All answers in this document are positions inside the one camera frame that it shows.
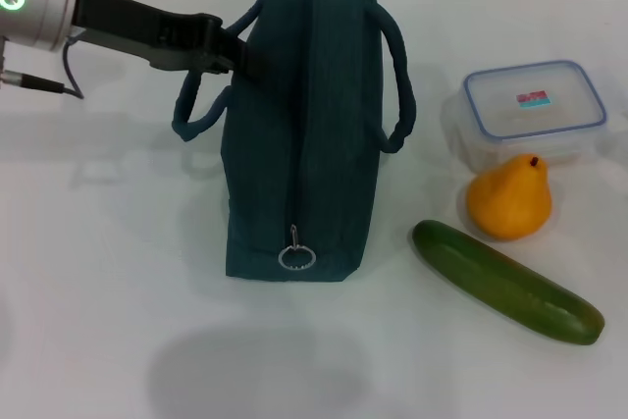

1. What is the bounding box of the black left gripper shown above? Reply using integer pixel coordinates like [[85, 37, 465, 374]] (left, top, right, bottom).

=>
[[70, 0, 270, 81]]

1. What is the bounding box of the dark teal insulated bag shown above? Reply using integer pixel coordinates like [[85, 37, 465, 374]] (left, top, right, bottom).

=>
[[170, 0, 418, 284]]

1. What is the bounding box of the clear plastic container blue-rimmed lid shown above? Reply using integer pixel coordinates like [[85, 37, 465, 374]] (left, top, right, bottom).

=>
[[440, 59, 608, 171]]

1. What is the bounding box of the orange pear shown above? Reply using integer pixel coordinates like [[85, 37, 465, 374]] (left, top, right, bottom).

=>
[[465, 153, 554, 242]]

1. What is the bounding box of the green cucumber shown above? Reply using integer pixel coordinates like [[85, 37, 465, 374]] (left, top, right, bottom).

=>
[[410, 219, 605, 346]]

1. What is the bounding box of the left arm connector cable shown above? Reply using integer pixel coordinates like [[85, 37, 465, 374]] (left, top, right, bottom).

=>
[[0, 29, 88, 100]]

